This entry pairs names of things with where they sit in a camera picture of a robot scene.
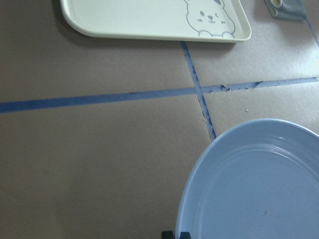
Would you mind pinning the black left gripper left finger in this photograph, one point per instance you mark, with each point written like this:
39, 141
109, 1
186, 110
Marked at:
167, 235

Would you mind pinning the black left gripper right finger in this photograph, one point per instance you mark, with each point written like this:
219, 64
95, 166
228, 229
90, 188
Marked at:
185, 235

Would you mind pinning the blue plate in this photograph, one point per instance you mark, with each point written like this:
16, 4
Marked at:
258, 180

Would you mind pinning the cream bear tray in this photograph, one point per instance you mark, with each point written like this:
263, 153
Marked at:
176, 20

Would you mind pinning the grey yellow folded cloth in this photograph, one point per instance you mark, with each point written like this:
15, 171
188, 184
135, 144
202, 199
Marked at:
287, 9

